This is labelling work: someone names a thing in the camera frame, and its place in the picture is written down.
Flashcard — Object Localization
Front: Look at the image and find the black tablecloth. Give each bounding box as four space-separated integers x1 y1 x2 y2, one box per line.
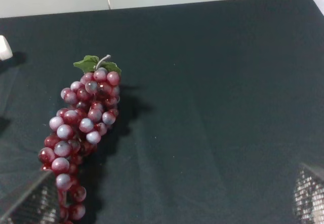
1 0 323 223

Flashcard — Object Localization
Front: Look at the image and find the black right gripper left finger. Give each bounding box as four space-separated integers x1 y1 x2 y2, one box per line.
1 170 60 223

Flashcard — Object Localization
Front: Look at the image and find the white plastic bottle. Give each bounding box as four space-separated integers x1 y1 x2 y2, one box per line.
0 35 13 61

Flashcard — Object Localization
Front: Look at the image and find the red artificial grape bunch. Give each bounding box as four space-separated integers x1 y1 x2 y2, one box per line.
38 55 122 223

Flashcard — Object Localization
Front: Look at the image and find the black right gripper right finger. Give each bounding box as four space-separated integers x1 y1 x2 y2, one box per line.
293 163 323 223

